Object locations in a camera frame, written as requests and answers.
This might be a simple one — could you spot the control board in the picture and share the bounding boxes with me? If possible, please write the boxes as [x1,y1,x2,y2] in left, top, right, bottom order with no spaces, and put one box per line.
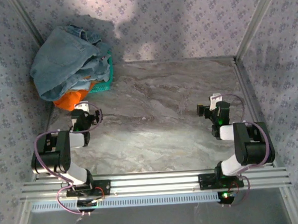
[218,190,236,205]
[76,197,98,213]

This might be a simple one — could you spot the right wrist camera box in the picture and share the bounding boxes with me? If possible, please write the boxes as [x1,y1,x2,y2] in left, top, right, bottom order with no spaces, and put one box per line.
[209,93,225,110]

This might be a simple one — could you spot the teal plastic basket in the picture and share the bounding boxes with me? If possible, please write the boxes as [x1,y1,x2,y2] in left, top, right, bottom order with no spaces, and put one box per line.
[85,50,115,94]

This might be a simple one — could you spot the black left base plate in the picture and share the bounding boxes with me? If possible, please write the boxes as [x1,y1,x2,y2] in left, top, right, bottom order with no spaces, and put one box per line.
[66,179,111,197]

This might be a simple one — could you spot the light blue denim jeans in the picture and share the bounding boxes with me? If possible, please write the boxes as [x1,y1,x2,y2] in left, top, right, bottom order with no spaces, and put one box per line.
[27,22,114,103]

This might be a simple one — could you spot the white slotted cable duct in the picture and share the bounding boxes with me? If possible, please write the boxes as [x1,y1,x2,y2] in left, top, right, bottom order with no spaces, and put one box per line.
[31,192,224,212]

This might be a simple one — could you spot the floral fabric backdrop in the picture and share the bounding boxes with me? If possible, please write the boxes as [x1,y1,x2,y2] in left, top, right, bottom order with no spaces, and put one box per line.
[0,0,298,224]

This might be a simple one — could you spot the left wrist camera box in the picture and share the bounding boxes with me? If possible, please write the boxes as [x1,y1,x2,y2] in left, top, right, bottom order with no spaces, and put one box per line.
[74,101,90,114]

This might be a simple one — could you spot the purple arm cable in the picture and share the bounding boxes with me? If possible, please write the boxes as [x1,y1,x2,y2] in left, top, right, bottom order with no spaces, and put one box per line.
[28,101,108,219]
[219,92,276,209]

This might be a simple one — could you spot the red left base wire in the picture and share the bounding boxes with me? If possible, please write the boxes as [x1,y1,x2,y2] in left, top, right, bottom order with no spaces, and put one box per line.
[94,186,106,200]

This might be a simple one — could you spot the aluminium frame post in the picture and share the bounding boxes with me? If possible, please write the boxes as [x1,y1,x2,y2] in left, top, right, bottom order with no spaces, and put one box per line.
[232,0,283,60]

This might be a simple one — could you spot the red base wire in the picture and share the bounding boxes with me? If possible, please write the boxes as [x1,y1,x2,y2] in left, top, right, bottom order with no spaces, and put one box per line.
[227,180,240,196]
[94,186,106,200]

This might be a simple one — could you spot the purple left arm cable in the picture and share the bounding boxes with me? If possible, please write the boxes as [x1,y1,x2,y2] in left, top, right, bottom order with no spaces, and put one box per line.
[28,101,108,219]

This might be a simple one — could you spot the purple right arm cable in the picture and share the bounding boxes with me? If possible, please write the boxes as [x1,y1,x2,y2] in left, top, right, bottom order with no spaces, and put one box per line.
[219,92,276,209]

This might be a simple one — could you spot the right control board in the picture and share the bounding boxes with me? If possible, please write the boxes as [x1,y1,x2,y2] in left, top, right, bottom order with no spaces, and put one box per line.
[218,190,236,205]

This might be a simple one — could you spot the left control board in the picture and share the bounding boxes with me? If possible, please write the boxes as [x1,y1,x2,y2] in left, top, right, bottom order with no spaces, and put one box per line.
[76,197,98,213]

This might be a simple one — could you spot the red right base wire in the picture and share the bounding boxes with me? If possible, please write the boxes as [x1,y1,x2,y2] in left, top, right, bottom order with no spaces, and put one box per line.
[227,180,240,196]

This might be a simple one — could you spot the aluminium mounting rail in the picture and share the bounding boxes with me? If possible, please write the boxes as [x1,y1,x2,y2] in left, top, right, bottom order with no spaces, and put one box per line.
[20,166,293,201]

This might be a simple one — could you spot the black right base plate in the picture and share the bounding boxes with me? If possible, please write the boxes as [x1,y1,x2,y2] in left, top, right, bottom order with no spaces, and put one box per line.
[198,171,245,190]

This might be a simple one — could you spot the aluminium side frame rail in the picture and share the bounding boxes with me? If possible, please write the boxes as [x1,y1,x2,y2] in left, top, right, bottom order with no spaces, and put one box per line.
[232,55,275,168]

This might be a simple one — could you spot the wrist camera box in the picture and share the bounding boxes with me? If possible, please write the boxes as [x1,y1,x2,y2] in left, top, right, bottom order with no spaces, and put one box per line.
[74,101,90,114]
[209,93,225,110]

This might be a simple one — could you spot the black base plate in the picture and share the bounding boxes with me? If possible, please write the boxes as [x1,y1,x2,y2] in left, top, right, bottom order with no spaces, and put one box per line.
[198,171,245,190]
[66,179,111,197]

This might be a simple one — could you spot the orange garment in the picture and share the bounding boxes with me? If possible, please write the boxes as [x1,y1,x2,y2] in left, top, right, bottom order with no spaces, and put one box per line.
[52,81,99,112]

